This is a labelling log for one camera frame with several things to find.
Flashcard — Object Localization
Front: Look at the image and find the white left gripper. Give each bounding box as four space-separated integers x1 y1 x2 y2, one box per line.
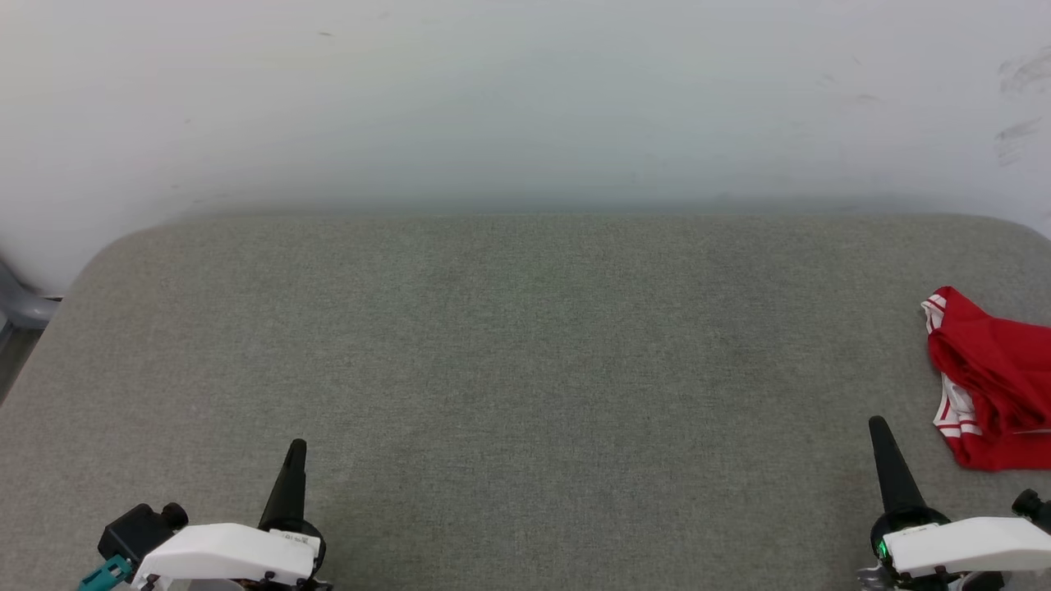
131 438 328 591

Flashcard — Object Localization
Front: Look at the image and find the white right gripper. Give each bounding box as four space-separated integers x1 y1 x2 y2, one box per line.
856 415 1051 591

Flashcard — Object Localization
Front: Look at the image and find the red and white basketball jersey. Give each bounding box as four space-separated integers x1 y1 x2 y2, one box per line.
920 285 1051 472

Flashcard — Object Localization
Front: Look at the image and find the teal cable connector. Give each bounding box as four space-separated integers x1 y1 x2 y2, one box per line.
78 556 134 591

